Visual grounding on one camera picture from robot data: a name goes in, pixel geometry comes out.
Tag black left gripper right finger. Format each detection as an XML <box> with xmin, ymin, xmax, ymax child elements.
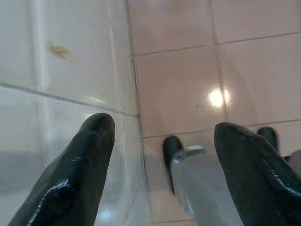
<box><xmin>214</xmin><ymin>122</ymin><xmax>301</xmax><ymax>226</ymax></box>

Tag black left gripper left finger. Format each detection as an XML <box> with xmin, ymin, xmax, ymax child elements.
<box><xmin>8</xmin><ymin>113</ymin><xmax>116</xmax><ymax>226</ymax></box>

